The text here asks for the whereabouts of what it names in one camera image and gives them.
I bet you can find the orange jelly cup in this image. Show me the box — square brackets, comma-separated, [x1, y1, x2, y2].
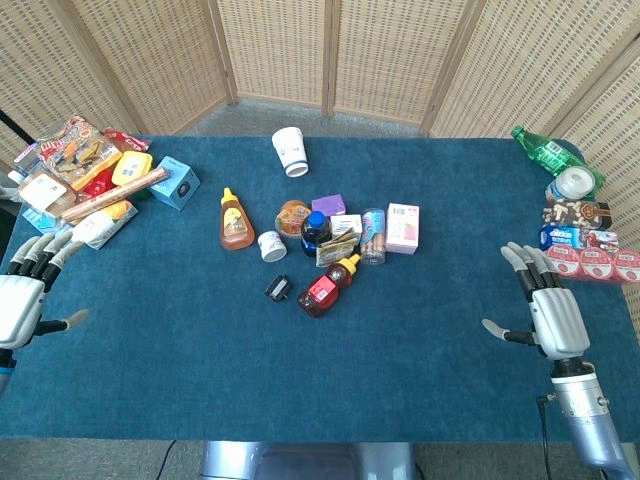
[274, 199, 312, 237]

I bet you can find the blue white snack packet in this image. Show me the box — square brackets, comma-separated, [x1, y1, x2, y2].
[538, 225, 620, 251]

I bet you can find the red foil pouch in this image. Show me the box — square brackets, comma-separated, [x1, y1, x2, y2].
[82, 168, 119, 199]

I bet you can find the light blue wipes packet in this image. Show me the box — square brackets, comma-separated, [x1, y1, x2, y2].
[22, 207, 74, 237]

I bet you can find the bread pack white label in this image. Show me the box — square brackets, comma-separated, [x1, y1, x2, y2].
[18, 169, 79, 219]

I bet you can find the blue table cloth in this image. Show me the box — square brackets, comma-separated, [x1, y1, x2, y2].
[0, 135, 640, 444]

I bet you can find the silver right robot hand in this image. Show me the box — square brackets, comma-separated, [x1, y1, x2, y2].
[481, 241, 591, 362]

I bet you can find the brown nut chocolate box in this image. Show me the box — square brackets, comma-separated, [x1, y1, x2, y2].
[541, 199, 613, 231]

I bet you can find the clear jar white lid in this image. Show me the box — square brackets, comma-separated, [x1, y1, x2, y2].
[545, 166, 605, 203]

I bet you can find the honey bottle yellow label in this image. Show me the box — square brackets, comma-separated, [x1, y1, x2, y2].
[220, 187, 256, 251]

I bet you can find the white paper cup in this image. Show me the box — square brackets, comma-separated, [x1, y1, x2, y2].
[271, 126, 310, 178]

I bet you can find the long brown snack tube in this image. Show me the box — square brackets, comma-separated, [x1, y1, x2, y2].
[60, 166, 169, 221]

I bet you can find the light blue cardboard box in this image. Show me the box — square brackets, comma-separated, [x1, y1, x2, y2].
[148, 155, 202, 211]

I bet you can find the clear plastic packet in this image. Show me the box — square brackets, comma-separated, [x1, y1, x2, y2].
[7, 142, 44, 184]

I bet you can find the clear biscuit stick canister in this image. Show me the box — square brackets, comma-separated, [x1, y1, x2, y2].
[360, 207, 388, 266]

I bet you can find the small black white clip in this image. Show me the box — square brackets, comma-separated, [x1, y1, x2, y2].
[264, 273, 292, 303]

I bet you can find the green soda bottle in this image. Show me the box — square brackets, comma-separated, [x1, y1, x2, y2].
[510, 125, 586, 177]

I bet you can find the small purple box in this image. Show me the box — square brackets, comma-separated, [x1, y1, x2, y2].
[310, 193, 347, 219]

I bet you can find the small white box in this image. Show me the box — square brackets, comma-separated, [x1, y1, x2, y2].
[329, 214, 363, 241]

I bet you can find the silver-blue robot torso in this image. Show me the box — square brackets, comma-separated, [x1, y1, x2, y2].
[199, 441, 416, 480]

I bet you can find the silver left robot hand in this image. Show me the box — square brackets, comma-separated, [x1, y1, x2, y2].
[0, 231, 91, 351]

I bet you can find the yellow plastic box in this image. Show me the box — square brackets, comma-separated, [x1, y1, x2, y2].
[111, 150, 154, 187]

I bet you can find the red snack packet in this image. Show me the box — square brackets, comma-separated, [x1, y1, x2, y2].
[102, 128, 152, 153]

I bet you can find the bamboo folding screen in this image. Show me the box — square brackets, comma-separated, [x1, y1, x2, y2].
[0, 0, 640, 346]

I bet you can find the small white plastic jar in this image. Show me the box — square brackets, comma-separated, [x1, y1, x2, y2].
[257, 230, 289, 263]

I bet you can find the cola bottle blue cap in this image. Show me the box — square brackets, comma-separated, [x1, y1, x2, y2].
[300, 210, 333, 258]

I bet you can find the yellow-green seasoning sachet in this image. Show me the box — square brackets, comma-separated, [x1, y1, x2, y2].
[315, 228, 361, 269]

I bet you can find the honey bottle red label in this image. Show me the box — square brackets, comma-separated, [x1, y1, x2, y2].
[297, 253, 362, 320]

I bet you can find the pink and white box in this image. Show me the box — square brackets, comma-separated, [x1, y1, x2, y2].
[384, 202, 421, 256]

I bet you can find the black floor cable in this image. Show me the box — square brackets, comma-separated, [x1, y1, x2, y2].
[154, 439, 177, 480]

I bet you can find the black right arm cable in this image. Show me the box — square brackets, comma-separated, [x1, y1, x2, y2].
[535, 394, 554, 480]

